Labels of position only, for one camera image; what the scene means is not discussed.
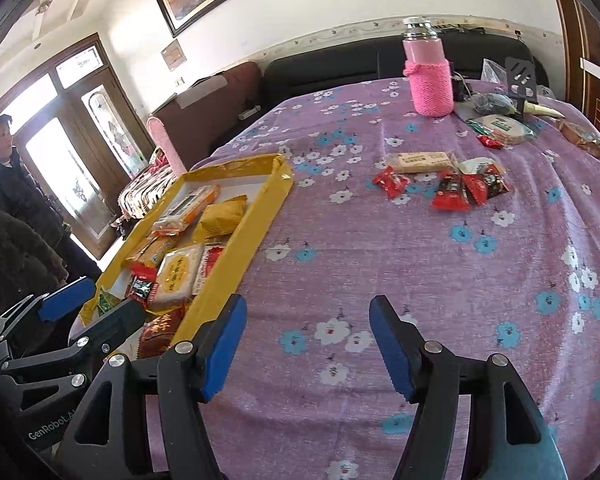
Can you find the yellow snack packet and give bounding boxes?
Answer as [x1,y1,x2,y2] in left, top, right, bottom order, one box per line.
[192,196,248,245]

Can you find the red brown snack packet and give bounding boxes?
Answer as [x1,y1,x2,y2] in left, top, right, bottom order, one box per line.
[137,305,186,359]

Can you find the brown wooden cabinet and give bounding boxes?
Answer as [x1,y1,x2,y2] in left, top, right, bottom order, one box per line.
[547,0,600,156]

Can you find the small green snack packet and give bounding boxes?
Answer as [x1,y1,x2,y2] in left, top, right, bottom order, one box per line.
[96,287,122,317]

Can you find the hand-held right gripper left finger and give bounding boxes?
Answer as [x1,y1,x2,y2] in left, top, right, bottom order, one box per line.
[55,294,248,480]

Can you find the small red black candy packet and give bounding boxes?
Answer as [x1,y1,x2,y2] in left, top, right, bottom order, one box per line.
[125,275,158,308]

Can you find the purple floral tablecloth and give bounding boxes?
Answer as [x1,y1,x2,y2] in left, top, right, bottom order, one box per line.
[70,77,600,480]

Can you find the pink fuzzy post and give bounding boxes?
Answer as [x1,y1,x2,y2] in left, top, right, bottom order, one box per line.
[146,116,188,173]

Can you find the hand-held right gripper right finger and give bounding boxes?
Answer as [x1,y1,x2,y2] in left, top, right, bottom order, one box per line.
[369,295,568,480]

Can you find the small white snack packet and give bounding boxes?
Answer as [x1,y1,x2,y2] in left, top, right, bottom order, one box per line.
[457,157,496,176]

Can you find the clear plastic bag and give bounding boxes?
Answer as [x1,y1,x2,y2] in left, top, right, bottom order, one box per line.
[481,58,508,86]

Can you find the pink sleeved water bottle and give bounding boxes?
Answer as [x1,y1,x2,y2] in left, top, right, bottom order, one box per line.
[401,16,455,118]

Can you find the clear bag of brown pastries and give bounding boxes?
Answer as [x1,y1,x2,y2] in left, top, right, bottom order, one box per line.
[557,120,600,159]

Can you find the grey crumpled plastic bag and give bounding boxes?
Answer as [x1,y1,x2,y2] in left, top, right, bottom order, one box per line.
[455,92,518,121]

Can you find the black sofa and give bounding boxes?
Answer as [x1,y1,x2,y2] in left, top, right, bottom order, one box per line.
[262,22,551,111]

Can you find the long beige cracker packet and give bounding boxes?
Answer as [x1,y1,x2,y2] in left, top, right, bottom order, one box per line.
[384,151,458,174]

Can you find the red white snack packet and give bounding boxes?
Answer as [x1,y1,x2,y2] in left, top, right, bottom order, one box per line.
[192,244,226,296]

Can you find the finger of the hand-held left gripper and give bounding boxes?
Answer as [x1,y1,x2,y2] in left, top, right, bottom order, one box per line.
[0,302,147,387]
[0,276,97,347]

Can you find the zebra striped cushion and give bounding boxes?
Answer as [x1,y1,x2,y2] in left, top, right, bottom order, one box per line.
[117,157,181,221]

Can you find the yellow cardboard box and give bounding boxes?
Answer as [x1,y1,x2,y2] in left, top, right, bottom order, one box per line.
[77,154,295,356]

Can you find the small wall frame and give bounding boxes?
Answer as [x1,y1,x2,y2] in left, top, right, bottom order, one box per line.
[161,40,188,72]

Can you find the grey slotted spatula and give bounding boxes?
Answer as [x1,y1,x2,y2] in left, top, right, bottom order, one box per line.
[504,56,540,116]

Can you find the round cracker packet green label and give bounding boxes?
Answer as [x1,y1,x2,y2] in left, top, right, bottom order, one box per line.
[467,114,536,146]

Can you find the brown armchair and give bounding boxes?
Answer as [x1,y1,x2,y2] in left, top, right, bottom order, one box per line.
[150,61,263,171]

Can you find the wooden glass door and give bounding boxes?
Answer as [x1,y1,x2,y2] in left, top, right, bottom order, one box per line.
[0,32,156,261]

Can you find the cream horn-shaped object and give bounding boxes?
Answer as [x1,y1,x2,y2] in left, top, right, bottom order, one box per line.
[522,101,567,121]

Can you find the white yellow cracker packet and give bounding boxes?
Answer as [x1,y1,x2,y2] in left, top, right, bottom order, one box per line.
[146,243,206,311]

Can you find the long white orange snack packet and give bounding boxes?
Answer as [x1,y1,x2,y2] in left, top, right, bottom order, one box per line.
[151,184,221,238]

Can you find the dark fur-trimmed coat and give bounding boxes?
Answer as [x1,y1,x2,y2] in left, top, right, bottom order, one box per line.
[0,208,70,351]

